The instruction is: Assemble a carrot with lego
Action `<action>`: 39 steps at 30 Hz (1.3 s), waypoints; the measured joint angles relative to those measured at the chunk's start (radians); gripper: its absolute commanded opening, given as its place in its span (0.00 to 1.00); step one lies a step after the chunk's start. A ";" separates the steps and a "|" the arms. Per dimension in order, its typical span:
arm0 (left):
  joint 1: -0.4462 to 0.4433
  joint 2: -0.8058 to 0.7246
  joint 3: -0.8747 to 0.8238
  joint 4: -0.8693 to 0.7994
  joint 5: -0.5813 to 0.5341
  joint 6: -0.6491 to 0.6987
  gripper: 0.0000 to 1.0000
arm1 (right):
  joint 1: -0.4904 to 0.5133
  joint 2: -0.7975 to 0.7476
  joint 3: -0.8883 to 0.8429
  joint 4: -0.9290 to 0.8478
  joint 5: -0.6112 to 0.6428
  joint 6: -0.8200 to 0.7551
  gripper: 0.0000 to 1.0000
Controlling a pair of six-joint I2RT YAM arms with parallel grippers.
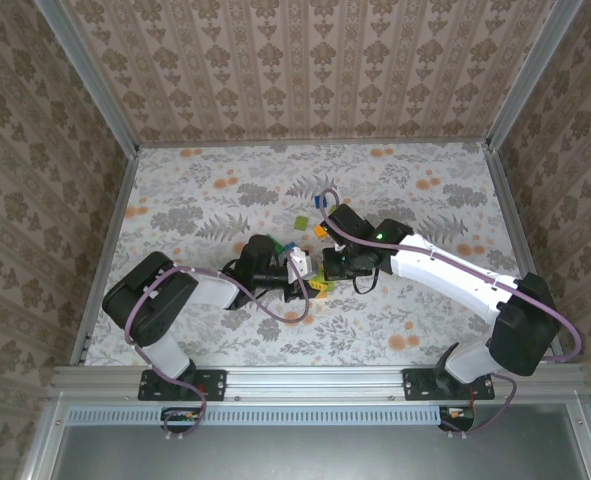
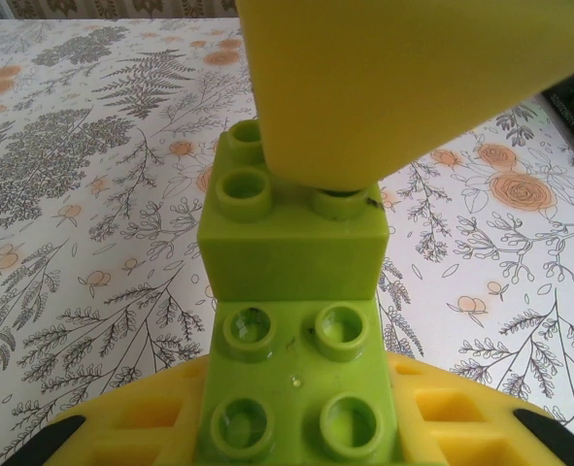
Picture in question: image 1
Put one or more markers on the aluminium outer frame rail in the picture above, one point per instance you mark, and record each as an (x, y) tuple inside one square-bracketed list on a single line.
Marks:
[(587, 440), (42, 440)]

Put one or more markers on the aluminium frame post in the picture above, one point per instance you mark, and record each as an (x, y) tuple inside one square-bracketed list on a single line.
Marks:
[(530, 75), (91, 80)]

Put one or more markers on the lime green square lego brick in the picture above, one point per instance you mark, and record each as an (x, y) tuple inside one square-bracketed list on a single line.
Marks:
[(301, 224)]

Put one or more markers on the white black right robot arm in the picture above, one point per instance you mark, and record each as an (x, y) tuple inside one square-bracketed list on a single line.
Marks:
[(440, 275)]

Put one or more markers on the wide aluminium base rail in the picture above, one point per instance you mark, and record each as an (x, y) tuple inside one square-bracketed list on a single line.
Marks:
[(315, 382)]

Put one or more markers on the dark blue square lego brick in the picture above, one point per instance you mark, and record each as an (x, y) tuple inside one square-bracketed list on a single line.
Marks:
[(318, 202)]

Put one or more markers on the orange square lego brick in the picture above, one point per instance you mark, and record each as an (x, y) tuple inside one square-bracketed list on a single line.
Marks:
[(319, 232), (321, 295)]

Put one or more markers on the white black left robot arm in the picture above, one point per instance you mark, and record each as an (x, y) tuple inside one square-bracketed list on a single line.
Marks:
[(165, 357)]

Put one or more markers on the aluminium table side rail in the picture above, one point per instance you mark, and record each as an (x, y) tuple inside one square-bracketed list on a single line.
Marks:
[(109, 250), (515, 225)]

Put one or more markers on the thin aluminium edge strip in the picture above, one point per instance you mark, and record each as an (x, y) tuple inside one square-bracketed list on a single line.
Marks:
[(275, 144)]

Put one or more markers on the floral patterned table cover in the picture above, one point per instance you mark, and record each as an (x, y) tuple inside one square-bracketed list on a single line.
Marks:
[(385, 165)]

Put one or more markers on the grey sheet metal panel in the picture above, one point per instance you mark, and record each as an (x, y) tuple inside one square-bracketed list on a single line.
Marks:
[(325, 455)]

